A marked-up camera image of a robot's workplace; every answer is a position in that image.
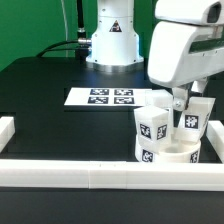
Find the black cable upright connector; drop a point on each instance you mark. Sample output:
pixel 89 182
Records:
pixel 81 33

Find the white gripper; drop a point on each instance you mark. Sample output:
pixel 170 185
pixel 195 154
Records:
pixel 170 62

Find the white paper marker sheet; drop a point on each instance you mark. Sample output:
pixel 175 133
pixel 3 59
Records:
pixel 106 97

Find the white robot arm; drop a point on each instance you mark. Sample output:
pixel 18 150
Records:
pixel 115 44

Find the white U-shaped fence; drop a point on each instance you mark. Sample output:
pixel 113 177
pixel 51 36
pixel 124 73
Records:
pixel 111 175

